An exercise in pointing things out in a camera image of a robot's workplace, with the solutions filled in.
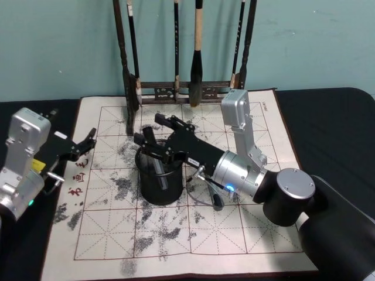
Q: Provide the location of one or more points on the thin black hanging brush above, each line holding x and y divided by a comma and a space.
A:
238, 38
176, 44

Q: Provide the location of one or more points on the gridded calligraphy felt mat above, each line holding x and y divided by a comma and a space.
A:
205, 234

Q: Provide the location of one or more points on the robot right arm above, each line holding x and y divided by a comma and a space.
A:
293, 187

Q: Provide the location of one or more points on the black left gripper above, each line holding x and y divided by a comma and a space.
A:
58, 150

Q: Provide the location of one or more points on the black table cloth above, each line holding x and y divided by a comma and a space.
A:
328, 131

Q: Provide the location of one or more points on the black round brush pot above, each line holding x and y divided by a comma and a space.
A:
148, 188

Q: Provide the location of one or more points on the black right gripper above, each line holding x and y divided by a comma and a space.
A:
193, 149

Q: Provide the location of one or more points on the black brush with white tip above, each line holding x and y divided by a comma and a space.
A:
133, 38

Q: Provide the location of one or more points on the dark wooden brush rack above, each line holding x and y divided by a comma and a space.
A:
187, 85

